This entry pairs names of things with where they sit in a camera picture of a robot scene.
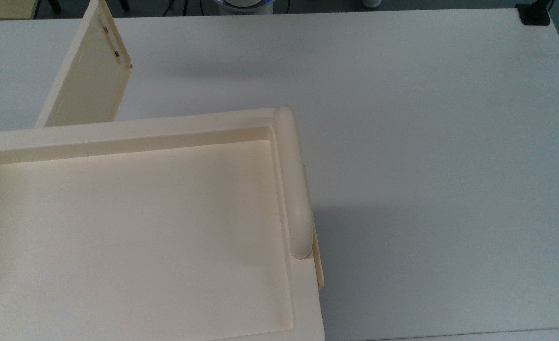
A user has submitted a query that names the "yellow wooden furniture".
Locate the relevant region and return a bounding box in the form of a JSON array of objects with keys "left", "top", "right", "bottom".
[{"left": 0, "top": 0, "right": 42, "bottom": 20}]

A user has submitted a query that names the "black table clamp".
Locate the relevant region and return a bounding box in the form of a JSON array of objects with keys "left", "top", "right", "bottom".
[{"left": 515, "top": 0, "right": 556, "bottom": 26}]

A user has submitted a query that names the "cream cabinet door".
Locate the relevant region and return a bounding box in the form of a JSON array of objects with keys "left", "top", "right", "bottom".
[{"left": 35, "top": 0, "right": 133, "bottom": 129}]

